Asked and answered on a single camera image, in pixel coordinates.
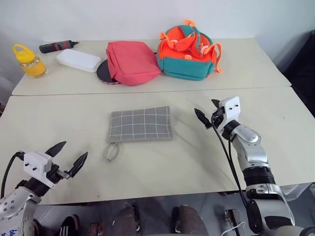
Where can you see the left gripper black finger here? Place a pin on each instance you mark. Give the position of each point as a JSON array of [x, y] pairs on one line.
[[77, 164], [56, 148]]

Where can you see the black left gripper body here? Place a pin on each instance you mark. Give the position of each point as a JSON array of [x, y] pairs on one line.
[[53, 175]]

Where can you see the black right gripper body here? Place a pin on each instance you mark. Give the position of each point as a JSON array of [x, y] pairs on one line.
[[217, 118]]

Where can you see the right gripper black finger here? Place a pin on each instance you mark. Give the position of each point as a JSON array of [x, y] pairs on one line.
[[203, 117], [217, 103]]

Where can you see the grey checked pouch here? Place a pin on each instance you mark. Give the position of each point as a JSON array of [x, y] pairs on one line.
[[140, 124]]

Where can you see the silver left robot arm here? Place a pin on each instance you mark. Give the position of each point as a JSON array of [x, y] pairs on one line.
[[14, 206]]

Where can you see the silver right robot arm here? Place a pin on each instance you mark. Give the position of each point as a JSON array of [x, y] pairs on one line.
[[256, 157]]

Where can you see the white rectangular case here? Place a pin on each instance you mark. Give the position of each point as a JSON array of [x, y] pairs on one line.
[[78, 60]]

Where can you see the orange and teal backpack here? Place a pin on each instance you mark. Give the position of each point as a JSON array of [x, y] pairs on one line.
[[184, 66]]

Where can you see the black shoe with white stripes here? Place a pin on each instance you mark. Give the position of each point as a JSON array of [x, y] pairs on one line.
[[70, 226]]

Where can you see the dark brown rounded shape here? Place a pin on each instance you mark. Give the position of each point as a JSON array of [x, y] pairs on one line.
[[124, 221], [189, 221]]

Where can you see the yellow-lidded jar of orange liquid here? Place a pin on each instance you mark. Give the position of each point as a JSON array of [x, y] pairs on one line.
[[30, 65]]

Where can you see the black round disc, red rim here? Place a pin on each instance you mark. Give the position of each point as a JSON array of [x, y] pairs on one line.
[[104, 72]]

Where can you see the large black object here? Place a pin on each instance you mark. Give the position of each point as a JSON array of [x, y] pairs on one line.
[[302, 73]]

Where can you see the pink fabric bag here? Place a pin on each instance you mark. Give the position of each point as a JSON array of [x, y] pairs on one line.
[[131, 61]]

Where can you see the black and red marker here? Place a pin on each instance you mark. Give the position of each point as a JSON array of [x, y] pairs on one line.
[[57, 46]]

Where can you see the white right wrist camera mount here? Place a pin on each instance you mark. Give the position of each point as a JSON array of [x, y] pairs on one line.
[[231, 110]]

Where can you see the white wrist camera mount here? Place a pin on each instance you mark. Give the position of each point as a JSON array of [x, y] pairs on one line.
[[231, 110], [37, 163]]

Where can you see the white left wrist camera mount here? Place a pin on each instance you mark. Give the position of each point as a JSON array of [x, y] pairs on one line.
[[37, 163]]

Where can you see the grey metal bracket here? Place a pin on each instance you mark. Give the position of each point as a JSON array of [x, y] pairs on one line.
[[233, 218]]

